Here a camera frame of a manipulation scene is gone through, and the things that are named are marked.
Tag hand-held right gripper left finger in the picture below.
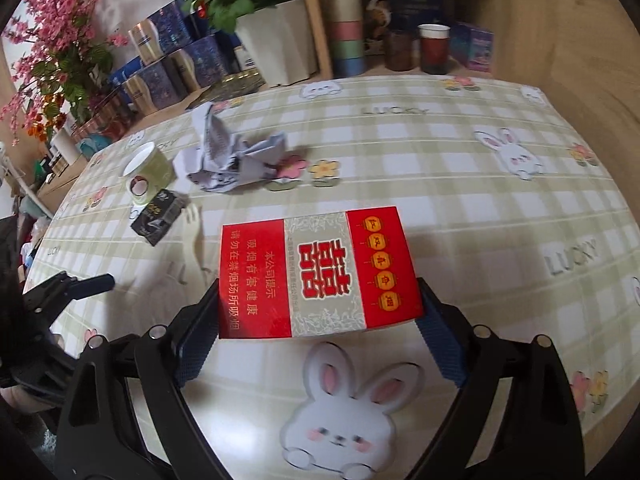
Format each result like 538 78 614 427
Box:
52 285 221 480

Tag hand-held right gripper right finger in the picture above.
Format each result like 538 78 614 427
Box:
405 277 583 480

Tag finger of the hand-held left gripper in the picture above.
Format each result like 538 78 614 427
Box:
22 272 116 312

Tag red cigarette box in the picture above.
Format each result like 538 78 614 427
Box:
218 206 425 339

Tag small black box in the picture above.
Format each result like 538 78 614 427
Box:
130 189 190 247

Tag white vase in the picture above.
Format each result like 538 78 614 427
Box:
50 127 76 166

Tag teal round ornament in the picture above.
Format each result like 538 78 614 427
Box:
75 132 108 158

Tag masking tape roll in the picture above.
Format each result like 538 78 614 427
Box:
121 141 177 206

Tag plaid bunny tablecloth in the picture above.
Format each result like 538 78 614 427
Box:
22 74 640 480

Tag orange artificial flowers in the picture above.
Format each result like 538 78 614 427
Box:
27 105 68 141

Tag striped planter basket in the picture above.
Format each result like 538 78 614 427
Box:
72 100 136 141

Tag crumpled white paper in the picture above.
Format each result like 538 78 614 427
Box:
186 101 288 195

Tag blue gold gift box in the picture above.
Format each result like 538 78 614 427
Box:
127 0 193 63
170 35 236 93
122 62 183 111

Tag blue flat gift box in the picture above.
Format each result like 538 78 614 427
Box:
107 57 143 88

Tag golden leaf tray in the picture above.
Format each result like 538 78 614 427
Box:
187 71 266 111

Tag pink blossom artificial tree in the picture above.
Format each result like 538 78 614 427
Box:
0 0 131 136

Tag white blue round logo box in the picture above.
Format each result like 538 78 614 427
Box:
232 45 261 78

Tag red paper cup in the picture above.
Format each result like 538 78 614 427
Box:
417 24 451 75

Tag brown glass cup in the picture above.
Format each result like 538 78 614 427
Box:
384 30 416 72

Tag purple box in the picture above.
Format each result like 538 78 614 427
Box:
452 22 496 73

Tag white ribbed flower pot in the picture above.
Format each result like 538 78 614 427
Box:
234 0 321 86

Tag pastel paper cup stack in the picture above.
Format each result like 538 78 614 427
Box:
327 0 367 78

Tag wooden shelf unit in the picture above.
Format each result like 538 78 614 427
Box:
30 0 501 211

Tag dark blue moon gift box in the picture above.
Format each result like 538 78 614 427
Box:
357 0 446 56

